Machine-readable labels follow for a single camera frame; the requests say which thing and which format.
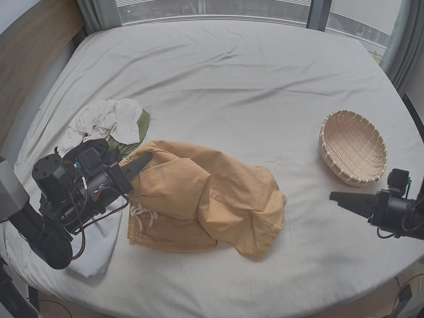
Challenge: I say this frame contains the round woven basket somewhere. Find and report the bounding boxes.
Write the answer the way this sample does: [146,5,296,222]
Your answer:
[319,110,389,188]

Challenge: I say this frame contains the tan shorts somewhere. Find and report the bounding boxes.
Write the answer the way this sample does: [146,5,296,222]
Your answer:
[118,140,287,261]

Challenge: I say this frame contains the pale blue garment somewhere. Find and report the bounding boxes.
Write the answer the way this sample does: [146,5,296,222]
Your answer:
[66,198,122,279]

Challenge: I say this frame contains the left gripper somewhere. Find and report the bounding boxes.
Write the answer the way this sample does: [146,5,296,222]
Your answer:
[84,153,154,202]

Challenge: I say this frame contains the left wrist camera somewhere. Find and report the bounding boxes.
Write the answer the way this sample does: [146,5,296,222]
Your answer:
[76,148,111,178]

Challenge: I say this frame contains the white garment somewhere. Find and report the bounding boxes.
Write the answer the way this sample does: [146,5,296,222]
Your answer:
[61,98,143,153]

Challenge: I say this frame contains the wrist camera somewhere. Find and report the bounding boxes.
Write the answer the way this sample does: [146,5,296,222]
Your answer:
[387,168,413,198]
[76,148,111,178]

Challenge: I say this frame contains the grey-green curtain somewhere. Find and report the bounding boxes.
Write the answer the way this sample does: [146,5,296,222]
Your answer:
[379,0,424,95]
[58,0,124,36]

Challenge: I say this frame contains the green garment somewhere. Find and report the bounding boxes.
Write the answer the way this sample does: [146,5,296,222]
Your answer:
[105,109,150,158]

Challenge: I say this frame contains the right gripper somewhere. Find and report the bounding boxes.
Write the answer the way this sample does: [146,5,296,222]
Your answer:
[329,190,416,228]

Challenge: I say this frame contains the bed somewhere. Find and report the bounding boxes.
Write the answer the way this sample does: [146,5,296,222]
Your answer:
[0,0,424,314]

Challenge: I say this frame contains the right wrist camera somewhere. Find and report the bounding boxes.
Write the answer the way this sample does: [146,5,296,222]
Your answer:
[387,168,413,198]

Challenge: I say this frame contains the black garment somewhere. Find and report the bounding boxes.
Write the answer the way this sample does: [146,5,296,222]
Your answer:
[54,139,124,165]

